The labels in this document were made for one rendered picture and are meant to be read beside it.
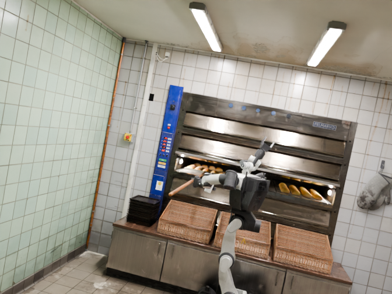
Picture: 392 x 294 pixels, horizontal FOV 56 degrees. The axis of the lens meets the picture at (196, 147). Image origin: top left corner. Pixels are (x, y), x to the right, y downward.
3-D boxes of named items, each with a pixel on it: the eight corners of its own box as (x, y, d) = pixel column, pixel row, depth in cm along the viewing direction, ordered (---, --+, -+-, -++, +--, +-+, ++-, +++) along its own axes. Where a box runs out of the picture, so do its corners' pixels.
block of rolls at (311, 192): (277, 185, 486) (279, 181, 486) (315, 193, 478) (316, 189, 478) (280, 192, 426) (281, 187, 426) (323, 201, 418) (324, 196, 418)
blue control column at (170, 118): (174, 226, 629) (198, 101, 618) (182, 228, 627) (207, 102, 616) (136, 264, 439) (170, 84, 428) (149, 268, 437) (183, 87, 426)
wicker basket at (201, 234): (166, 221, 432) (170, 198, 431) (213, 233, 425) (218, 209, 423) (155, 232, 384) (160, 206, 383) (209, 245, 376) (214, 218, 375)
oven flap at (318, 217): (170, 192, 433) (174, 176, 439) (327, 228, 403) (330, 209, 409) (169, 191, 429) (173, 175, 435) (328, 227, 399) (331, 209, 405)
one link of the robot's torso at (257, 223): (259, 231, 337) (262, 212, 336) (258, 235, 324) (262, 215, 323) (228, 224, 341) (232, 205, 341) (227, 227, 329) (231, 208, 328)
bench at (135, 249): (122, 259, 445) (130, 212, 442) (329, 314, 406) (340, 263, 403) (102, 276, 390) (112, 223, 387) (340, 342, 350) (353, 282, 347)
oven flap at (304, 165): (178, 149, 430) (182, 133, 436) (337, 181, 401) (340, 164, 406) (177, 147, 426) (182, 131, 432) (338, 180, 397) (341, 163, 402)
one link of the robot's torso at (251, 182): (268, 214, 332) (275, 175, 330) (244, 216, 308) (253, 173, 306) (241, 205, 353) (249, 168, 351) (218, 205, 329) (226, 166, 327)
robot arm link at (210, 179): (198, 186, 332) (217, 185, 317) (199, 172, 335) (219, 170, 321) (206, 189, 340) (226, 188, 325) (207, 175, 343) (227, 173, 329)
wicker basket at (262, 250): (216, 234, 423) (221, 210, 421) (266, 245, 414) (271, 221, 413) (212, 246, 375) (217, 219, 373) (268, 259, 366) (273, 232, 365)
